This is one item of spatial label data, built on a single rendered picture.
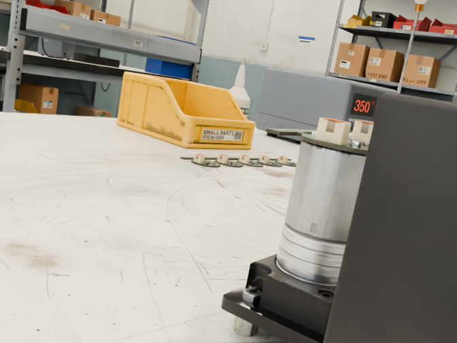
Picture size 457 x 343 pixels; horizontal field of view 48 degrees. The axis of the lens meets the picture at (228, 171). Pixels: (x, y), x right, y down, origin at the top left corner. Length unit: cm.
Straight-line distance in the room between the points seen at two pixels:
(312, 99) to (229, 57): 549
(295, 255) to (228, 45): 605
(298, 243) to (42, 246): 10
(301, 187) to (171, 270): 7
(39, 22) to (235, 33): 373
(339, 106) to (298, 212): 51
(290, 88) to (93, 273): 56
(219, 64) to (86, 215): 600
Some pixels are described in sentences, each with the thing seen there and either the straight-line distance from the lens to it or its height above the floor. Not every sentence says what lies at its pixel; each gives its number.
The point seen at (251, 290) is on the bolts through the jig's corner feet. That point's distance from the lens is 16.
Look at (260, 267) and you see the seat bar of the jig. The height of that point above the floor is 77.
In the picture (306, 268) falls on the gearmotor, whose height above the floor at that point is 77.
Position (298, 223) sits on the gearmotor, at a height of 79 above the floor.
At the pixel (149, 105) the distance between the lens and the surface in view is 54.
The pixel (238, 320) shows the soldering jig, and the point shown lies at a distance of 16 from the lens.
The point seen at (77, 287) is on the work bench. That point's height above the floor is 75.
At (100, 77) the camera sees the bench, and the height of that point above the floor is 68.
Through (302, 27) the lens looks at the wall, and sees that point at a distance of 570.
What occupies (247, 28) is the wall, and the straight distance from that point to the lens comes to 608.
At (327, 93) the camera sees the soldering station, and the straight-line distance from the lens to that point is 67.
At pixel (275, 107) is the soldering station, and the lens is 73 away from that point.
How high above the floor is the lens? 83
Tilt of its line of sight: 11 degrees down
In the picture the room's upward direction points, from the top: 10 degrees clockwise
